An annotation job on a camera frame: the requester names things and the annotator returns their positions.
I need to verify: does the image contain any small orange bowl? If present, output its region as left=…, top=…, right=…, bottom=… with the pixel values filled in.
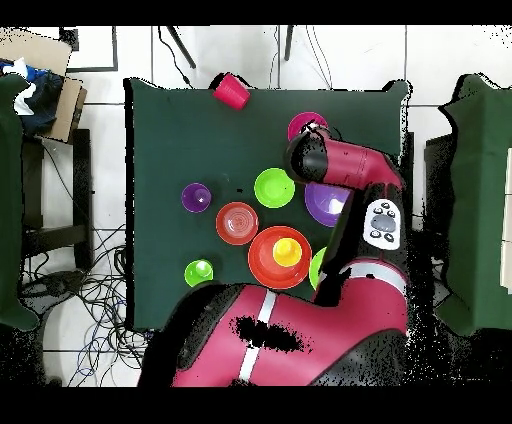
left=215, top=200, right=260, bottom=246

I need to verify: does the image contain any black rectangular frame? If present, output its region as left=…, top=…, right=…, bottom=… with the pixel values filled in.
left=59, top=25, right=119, bottom=73

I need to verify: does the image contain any cardboard box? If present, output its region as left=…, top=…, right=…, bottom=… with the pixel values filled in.
left=0, top=27, right=88, bottom=143

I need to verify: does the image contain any small green bowl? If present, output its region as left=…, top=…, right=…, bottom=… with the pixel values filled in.
left=253, top=167, right=296, bottom=209

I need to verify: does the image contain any large purple bowl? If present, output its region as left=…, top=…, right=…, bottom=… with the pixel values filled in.
left=304, top=181, right=353, bottom=228

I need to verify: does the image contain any black stool frame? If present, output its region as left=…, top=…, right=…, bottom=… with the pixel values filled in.
left=21, top=128, right=94, bottom=271

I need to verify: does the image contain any red cup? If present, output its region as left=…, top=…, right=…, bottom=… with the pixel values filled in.
left=212, top=72, right=252, bottom=111

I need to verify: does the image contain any tangle of cables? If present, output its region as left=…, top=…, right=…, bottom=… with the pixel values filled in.
left=19, top=223, right=149, bottom=387

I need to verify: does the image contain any green cup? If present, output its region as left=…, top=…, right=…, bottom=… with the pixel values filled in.
left=183, top=258, right=215, bottom=288

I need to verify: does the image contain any green cloth covered table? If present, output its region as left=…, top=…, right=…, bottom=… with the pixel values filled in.
left=0, top=73, right=41, bottom=331
left=433, top=73, right=512, bottom=337

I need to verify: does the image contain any blue and white cloth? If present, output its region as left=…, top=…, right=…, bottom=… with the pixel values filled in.
left=0, top=57, right=65, bottom=137

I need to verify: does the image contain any yellow cup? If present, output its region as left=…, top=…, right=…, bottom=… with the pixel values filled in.
left=272, top=236, right=304, bottom=268

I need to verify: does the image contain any purple cup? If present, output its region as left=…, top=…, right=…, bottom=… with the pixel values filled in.
left=180, top=182, right=213, bottom=214

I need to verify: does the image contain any large green bowl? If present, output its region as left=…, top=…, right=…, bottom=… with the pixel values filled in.
left=308, top=246, right=327, bottom=291

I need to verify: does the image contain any dark green tablecloth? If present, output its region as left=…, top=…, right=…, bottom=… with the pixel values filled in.
left=123, top=77, right=411, bottom=333

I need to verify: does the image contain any pink bowl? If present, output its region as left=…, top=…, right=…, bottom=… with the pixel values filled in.
left=286, top=111, right=329, bottom=142

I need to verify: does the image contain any large orange-red bowl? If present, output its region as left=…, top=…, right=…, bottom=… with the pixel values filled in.
left=247, top=225, right=313, bottom=290

